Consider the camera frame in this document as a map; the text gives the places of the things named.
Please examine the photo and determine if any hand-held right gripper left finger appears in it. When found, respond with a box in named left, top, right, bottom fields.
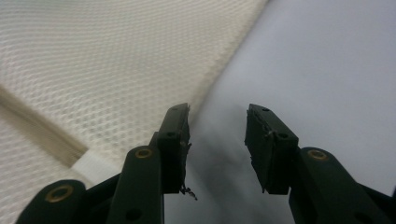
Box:
left=148, top=103, right=198, bottom=201

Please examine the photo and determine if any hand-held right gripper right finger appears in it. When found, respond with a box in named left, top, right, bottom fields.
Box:
left=244, top=104, right=301, bottom=196

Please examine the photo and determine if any white mesh laundry bag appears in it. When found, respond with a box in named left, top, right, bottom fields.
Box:
left=0, top=0, right=269, bottom=224

